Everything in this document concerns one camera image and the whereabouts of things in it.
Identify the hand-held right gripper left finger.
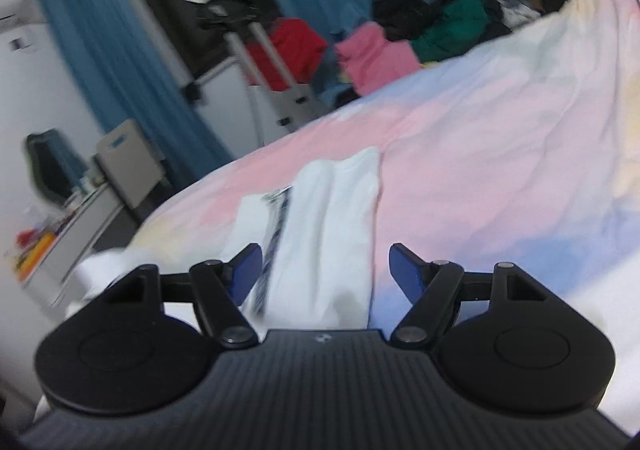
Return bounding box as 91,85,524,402
102,243,263,349

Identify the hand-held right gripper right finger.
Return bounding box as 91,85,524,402
389,243,556,349

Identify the white knit garment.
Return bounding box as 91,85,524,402
74,147,384,331

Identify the pastel tie-dye blanket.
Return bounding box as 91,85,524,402
65,0,640,438

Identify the grey folding chair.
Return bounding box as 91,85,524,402
93,119,171,226

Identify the cluttered white desk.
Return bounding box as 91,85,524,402
5,182,126,308

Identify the pink garment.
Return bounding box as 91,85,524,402
334,22,424,97

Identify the red garment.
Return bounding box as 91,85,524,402
246,18,330,92

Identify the green garment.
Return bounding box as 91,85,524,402
410,0,492,65

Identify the black garment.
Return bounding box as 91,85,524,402
371,0,458,43

